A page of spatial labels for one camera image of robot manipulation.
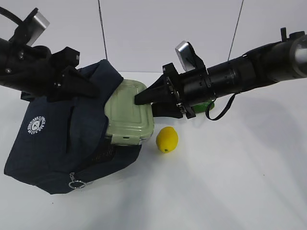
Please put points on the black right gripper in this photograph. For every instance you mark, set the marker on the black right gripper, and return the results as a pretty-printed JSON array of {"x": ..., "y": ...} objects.
[{"x": 173, "y": 94}]

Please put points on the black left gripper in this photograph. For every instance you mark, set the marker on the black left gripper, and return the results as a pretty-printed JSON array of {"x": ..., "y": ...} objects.
[{"x": 56, "y": 77}]

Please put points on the green cucumber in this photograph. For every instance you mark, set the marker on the green cucumber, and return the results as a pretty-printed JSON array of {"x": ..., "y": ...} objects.
[{"x": 202, "y": 107}]

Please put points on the yellow lemon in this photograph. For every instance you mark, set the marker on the yellow lemon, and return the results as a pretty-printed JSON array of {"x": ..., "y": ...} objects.
[{"x": 167, "y": 139}]

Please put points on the green lidded glass container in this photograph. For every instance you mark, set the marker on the green lidded glass container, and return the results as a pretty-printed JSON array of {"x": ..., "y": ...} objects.
[{"x": 128, "y": 124}]

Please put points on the navy blue lunch bag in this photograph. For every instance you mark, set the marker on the navy blue lunch bag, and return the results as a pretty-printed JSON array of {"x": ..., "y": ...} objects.
[{"x": 63, "y": 145}]

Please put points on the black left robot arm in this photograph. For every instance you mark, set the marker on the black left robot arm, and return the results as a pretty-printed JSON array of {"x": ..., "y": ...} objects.
[{"x": 14, "y": 57}]

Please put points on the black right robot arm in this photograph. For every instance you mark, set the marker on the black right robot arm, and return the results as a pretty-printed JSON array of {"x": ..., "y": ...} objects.
[{"x": 261, "y": 67}]

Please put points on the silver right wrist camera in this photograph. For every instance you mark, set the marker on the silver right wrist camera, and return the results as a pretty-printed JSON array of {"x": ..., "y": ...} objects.
[{"x": 187, "y": 57}]

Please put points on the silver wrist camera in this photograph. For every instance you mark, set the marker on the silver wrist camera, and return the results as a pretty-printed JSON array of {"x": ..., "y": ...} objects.
[
  {"x": 187, "y": 57},
  {"x": 36, "y": 24}
]

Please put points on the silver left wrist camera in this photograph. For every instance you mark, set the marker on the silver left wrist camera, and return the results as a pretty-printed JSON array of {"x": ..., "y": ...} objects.
[{"x": 36, "y": 24}]

